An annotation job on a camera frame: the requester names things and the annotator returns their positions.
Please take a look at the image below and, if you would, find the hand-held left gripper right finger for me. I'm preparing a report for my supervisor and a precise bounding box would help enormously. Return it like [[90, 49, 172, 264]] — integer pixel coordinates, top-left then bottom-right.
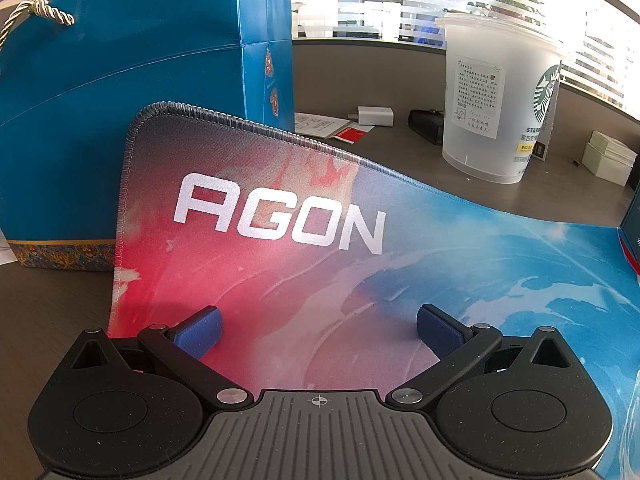
[[389, 303, 576, 407]]

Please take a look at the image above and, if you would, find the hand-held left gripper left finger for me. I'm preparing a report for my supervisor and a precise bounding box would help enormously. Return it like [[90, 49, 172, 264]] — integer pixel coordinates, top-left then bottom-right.
[[69, 307, 254, 409]]

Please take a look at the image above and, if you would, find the colourful printed desk mat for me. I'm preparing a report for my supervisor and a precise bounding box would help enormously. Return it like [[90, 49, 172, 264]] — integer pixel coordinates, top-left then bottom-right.
[[107, 101, 640, 480]]

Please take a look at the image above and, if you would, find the frosted plastic cup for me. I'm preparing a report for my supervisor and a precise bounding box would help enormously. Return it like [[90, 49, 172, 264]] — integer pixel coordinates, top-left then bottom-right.
[[434, 14, 565, 185]]

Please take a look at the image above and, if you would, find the small black box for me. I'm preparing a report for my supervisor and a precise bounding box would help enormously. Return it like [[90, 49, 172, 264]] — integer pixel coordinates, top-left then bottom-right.
[[408, 109, 446, 144]]

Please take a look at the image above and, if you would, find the red and white card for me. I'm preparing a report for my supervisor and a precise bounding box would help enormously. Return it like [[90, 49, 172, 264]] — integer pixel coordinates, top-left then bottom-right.
[[333, 126, 374, 142]]

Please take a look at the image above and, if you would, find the white charger adapter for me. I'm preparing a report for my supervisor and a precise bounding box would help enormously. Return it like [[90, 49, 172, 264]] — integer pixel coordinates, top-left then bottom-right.
[[348, 105, 396, 126]]

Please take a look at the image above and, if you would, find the white paper leaflet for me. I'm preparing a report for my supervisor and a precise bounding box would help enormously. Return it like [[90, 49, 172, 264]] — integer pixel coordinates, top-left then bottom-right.
[[294, 112, 352, 137]]

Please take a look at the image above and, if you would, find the white card stack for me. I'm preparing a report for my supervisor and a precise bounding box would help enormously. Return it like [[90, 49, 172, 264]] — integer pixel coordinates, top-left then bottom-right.
[[582, 130, 639, 185]]

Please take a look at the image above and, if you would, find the blue paper gift bag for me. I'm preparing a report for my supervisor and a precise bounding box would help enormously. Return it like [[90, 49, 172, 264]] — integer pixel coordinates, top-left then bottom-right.
[[0, 0, 297, 274]]

